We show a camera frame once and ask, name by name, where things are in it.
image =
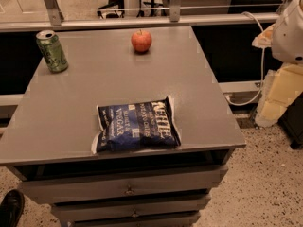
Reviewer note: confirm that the green soda can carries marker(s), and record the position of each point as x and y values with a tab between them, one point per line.
51	48

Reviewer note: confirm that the blue kettle chip bag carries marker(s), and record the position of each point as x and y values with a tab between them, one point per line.
137	126

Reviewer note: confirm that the red apple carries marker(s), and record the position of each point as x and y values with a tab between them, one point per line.
141	41

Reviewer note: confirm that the black shoe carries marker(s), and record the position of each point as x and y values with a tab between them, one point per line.
11	208

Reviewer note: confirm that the grey drawer cabinet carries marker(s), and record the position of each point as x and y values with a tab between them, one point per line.
48	142

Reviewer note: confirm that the black office chair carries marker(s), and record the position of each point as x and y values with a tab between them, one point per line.
102	13

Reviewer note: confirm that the metal railing frame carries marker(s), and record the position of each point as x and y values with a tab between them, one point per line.
60	15

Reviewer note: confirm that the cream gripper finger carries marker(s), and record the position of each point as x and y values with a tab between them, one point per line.
264	39

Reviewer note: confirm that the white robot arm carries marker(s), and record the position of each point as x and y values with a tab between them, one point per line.
285	36

